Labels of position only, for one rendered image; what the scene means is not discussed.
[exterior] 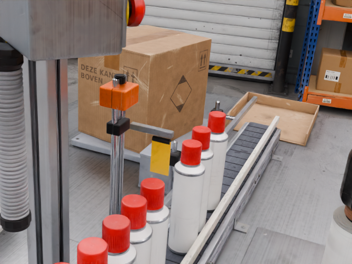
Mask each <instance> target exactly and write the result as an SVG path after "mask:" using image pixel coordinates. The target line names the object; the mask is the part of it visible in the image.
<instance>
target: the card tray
mask: <svg viewBox="0 0 352 264"><path fill-rule="evenodd" d="M253 96H257V101H256V102H255V104H254V105H253V106H252V107H251V109H250V110H249V111H248V112H247V113H246V115H245V116H244V117H243V118H242V119H241V121H240V122H239V123H238V124H237V125H236V127H235V128H234V129H233V130H234V131H239V130H240V129H241V127H242V126H243V124H244V123H245V122H254V123H259V124H264V125H269V126H270V124H271V123H272V121H273V119H274V118H275V116H280V118H279V122H278V124H277V126H276V127H277V128H278V129H281V134H280V141H284V142H289V143H292V144H296V145H301V146H305V145H306V143H307V140H308V138H309V136H310V133H311V131H312V128H313V126H314V123H315V121H316V118H317V115H318V110H319V105H315V104H310V103H305V102H299V101H294V100H288V99H284V98H279V97H274V96H269V95H263V94H258V93H252V92H247V93H246V94H245V95H244V96H243V97H242V98H241V100H240V101H239V102H238V103H237V104H236V105H235V106H234V107H233V108H232V109H231V110H230V111H229V112H228V113H227V115H230V116H235V117H236V116H237V115H238V113H239V112H240V111H241V110H242V109H243V108H244V107H245V105H246V104H247V103H248V102H249V101H250V100H251V99H252V97H253ZM231 121H232V120H228V119H226V122H225V128H226V127H227V126H228V125H229V124H230V122H231Z"/></svg>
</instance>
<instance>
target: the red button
mask: <svg viewBox="0 0 352 264"><path fill-rule="evenodd" d="M128 3H129V19H128V24H127V26H128V27H137V26H139V24H140V23H141V21H142V19H143V18H144V15H145V9H146V8H145V2H144V0H128Z"/></svg>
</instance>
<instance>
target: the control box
mask: <svg viewBox="0 0 352 264"><path fill-rule="evenodd" d="M128 19H129V3H128V0H0V37H2V38H3V39H4V40H5V41H7V42H8V43H9V44H10V45H11V46H13V47H14V48H15V49H16V50H17V51H19V52H20V53H21V54H22V55H24V56H25V57H26V58H27V59H28V60H30V61H43V60H57V59H71V58H84V57H98V56H112V55H118V54H120V53H121V52H122V48H124V47H126V31H127V24H128Z"/></svg>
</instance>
